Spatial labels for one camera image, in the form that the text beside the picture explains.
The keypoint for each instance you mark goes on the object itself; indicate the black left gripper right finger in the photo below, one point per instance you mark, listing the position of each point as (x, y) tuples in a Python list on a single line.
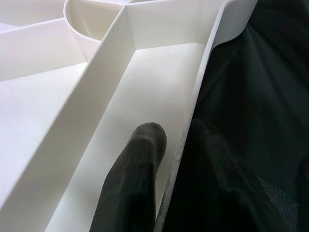
[(212, 188)]

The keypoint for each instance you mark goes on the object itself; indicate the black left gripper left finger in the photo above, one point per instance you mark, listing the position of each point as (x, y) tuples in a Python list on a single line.
[(130, 188)]

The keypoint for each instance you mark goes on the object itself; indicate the white plastic children table top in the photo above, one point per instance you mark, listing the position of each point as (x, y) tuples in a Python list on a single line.
[(60, 96)]

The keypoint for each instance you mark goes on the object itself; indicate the black cloth table cover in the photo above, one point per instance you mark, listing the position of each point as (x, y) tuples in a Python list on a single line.
[(265, 84)]

